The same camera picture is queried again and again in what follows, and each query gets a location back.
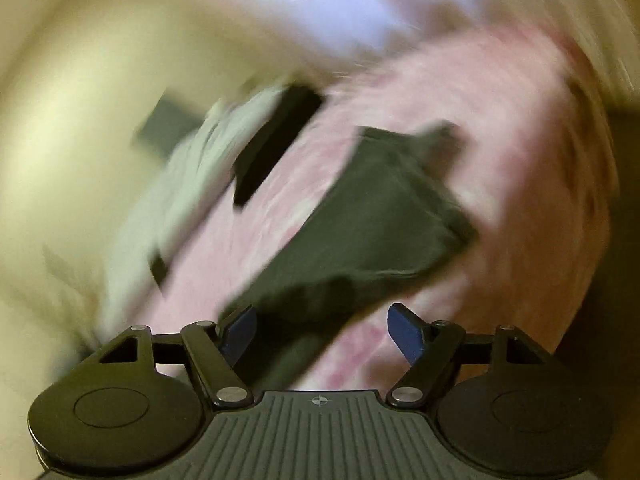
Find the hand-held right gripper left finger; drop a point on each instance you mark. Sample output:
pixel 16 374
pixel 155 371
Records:
pixel 240 331

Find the pink rose blanket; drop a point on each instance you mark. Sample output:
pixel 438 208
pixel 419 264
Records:
pixel 525 160

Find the dark grey pants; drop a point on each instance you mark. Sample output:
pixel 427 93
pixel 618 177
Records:
pixel 380 210

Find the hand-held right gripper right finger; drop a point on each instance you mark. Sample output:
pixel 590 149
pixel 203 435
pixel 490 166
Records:
pixel 405 332

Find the white ribbed duvet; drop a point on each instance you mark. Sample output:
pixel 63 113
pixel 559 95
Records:
pixel 190 185

